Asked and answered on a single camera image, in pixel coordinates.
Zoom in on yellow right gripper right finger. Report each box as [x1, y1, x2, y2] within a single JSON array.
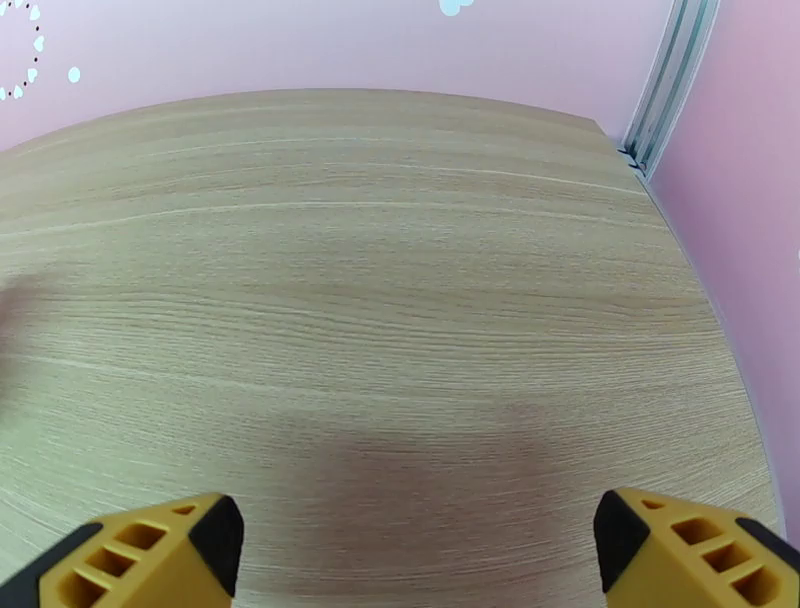
[[592, 488, 800, 608]]

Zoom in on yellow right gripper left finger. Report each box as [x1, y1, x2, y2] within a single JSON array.
[[0, 492, 245, 608]]

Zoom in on aluminium frame post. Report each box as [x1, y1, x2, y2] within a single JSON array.
[[620, 0, 721, 181]]

